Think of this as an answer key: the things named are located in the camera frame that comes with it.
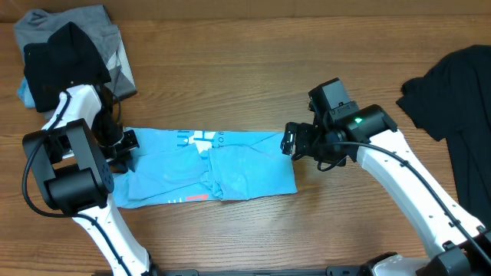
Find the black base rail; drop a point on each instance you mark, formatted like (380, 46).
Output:
(261, 272)

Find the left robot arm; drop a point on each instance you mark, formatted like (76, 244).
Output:
(68, 174)

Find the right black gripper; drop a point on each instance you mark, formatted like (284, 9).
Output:
(304, 131)

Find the folded light blue garment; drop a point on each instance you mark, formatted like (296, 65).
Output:
(24, 94)

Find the folded grey garment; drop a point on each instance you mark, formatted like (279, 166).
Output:
(38, 25)

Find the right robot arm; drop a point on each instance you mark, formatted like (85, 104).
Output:
(456, 242)

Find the light blue printed t-shirt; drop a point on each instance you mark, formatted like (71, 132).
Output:
(172, 166)

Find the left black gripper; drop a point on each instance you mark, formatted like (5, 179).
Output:
(119, 158)

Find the folded black garment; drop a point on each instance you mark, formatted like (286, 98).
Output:
(68, 58)

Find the black t-shirt at right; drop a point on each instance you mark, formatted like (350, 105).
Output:
(452, 102)

